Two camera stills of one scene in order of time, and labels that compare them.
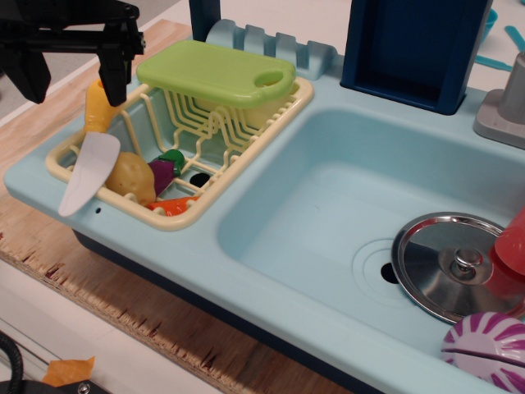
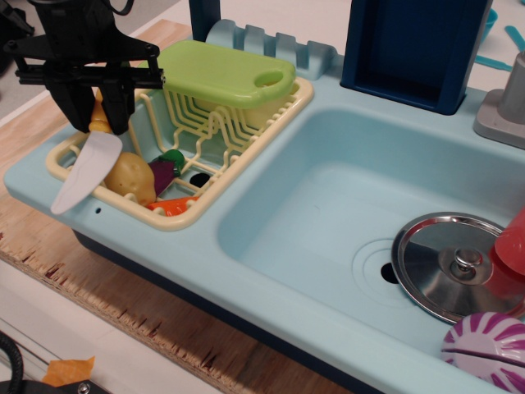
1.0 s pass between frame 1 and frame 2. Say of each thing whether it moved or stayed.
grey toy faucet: stayed
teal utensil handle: stayed
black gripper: moved
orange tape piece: stayed
